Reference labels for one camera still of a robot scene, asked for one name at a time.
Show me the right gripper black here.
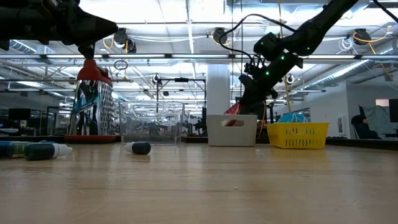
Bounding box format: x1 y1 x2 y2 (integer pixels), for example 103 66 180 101
238 75 279 116

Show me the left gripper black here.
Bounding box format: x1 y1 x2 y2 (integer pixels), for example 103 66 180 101
37 0 119 60

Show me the red popcorn bag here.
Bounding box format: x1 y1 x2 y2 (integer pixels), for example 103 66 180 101
223 101 245 127

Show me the white pillar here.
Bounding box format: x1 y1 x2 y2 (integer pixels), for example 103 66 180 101
206 63 231 116

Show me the grey plastic bin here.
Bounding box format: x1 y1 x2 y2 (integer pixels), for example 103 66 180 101
206 114 258 147

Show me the yellow plastic basket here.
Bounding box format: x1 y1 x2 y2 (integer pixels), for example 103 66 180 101
266 121 330 150

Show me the clear plastic container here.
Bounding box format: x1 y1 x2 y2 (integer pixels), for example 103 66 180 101
119 101 186 147

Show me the dark desk monitor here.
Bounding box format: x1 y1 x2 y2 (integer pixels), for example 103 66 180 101
8 108 32 121

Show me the person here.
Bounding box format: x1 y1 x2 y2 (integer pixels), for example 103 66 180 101
351 114 382 140

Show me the black ceiling cable reel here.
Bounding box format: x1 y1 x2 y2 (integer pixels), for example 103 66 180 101
212 27 229 44
113 27 137 54
353 27 373 46

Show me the black hanging cable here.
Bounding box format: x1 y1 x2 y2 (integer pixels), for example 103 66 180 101
230 0 234 116

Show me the steel box grater red handle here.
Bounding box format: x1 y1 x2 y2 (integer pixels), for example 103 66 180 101
64 58 118 144

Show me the silver air duct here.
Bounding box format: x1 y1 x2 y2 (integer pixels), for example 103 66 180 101
7 39 38 56
298 58 374 91

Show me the distant black rig frame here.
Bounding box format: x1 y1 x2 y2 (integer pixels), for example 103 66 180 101
156 77 206 134

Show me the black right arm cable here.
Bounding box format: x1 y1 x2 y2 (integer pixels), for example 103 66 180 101
218 13 297 65

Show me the wall screen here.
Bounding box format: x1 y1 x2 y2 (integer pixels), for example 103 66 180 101
374 98 398 123

